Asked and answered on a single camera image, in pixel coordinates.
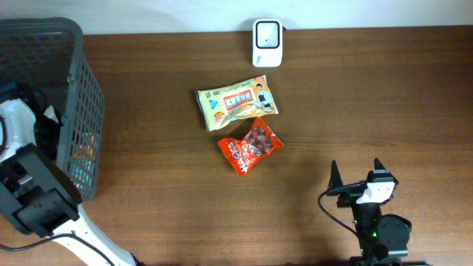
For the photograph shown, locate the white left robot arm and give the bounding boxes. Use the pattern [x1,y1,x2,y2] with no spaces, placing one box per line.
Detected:
[1,82,141,266]

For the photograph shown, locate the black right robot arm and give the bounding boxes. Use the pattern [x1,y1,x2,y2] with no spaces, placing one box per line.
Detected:
[324,159,412,266]

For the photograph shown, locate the small green tissue pack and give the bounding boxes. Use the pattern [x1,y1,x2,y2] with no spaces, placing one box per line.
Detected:
[70,161,92,185]

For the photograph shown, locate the grey plastic mesh basket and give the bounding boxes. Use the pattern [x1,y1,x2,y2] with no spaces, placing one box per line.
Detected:
[1,18,105,202]

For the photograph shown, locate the white barcode scanner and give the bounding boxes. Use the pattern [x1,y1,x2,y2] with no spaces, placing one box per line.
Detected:
[252,18,283,68]

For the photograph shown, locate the small orange packet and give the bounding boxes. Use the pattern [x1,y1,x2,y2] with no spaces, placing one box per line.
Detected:
[73,134,98,161]

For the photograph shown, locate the red snack bag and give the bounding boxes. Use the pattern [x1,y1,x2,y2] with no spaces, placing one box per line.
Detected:
[217,117,284,176]

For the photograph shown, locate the beige wet wipes pack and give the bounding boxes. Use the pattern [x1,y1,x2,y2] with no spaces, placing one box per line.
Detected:
[195,75,279,132]

